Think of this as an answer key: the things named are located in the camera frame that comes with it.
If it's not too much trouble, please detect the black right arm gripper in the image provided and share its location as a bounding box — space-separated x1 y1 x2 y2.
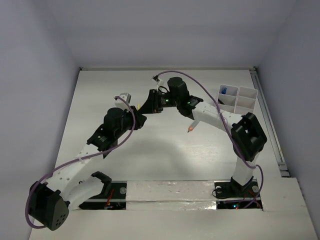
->
137 89 180 115

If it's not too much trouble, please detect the fat orange-tipped crayon pencil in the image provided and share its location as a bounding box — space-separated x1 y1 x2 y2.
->
187 120 199 133

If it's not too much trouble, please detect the clear spray bottle blue cap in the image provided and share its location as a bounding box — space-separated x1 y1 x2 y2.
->
221 87 228 95

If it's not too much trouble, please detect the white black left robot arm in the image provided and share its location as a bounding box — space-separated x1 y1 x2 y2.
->
25 106 147 231

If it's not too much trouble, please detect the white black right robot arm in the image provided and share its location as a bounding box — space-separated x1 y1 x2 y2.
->
139 77 267 196

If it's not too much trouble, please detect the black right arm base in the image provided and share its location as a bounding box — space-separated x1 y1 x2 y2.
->
211 179 263 210

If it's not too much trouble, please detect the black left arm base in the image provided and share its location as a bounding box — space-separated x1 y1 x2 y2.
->
79 181 127 210

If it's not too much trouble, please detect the white divided organizer box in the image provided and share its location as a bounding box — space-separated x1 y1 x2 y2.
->
217 84 258 115

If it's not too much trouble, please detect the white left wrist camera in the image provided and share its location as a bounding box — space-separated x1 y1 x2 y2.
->
114 92 132 110

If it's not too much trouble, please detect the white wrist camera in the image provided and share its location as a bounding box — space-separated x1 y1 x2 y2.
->
114 92 132 110
151 75 165 91

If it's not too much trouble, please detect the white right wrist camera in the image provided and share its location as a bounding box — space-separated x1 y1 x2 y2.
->
151 75 165 91

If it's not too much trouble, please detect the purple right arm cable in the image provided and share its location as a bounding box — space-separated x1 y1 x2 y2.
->
154 70 265 210

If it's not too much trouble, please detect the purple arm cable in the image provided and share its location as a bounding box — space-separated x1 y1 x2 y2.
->
24 96 137 229
154 70 265 210

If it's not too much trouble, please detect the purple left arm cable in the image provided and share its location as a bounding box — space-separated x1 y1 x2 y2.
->
24 96 137 229

